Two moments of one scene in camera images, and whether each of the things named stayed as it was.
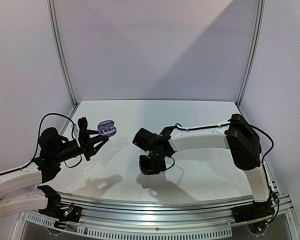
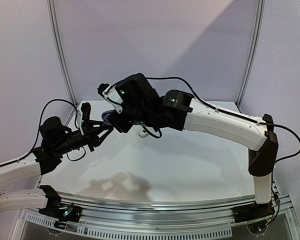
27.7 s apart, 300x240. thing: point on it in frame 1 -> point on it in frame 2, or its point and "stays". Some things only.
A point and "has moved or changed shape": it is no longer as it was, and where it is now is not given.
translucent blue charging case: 106,128 has moved or changed shape
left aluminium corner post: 51,8 stays
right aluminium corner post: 260,19 stays
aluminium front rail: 118,210 stays
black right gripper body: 148,165 -> 118,122
